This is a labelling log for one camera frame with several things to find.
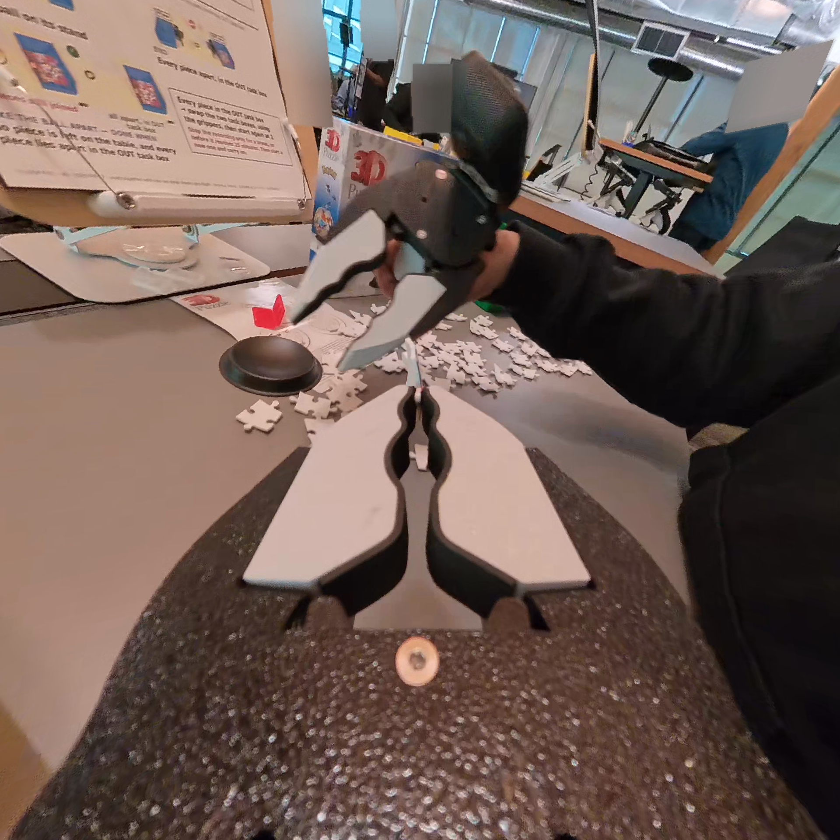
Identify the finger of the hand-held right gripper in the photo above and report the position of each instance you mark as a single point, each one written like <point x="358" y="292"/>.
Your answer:
<point x="400" y="315"/>
<point x="341" y="256"/>

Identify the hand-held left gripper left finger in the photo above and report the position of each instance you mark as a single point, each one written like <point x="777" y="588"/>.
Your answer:
<point x="328" y="512"/>

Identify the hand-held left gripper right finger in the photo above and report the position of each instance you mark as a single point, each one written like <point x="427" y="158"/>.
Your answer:
<point x="512" y="518"/>

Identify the pile of white puzzle pieces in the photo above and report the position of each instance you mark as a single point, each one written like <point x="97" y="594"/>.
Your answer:
<point x="472" y="358"/>

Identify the person's right forearm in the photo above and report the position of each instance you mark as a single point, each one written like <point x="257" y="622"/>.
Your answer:
<point x="623" y="315"/>

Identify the colourful puzzle box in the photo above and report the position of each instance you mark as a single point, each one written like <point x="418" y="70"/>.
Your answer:
<point x="354" y="164"/>

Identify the black dome puzzle stand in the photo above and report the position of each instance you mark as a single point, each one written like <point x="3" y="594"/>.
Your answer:
<point x="269" y="364"/>

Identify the person's right hand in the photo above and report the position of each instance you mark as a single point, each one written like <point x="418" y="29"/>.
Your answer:
<point x="502" y="262"/>

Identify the printed paper leaflet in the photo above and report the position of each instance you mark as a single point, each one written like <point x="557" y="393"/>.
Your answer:
<point x="216" y="308"/>

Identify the person's black hoodie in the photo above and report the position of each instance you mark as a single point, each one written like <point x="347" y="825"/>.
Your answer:
<point x="768" y="558"/>

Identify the instruction sheet board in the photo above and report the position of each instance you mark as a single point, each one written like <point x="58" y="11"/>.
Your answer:
<point x="131" y="98"/>

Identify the black disc floor lamp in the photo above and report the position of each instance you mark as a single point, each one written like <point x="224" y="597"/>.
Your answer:
<point x="669" y="69"/>

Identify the black desk mat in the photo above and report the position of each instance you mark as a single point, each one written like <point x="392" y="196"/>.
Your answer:
<point x="33" y="292"/>

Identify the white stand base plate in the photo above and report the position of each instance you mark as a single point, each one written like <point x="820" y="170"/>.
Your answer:
<point x="98" y="262"/>

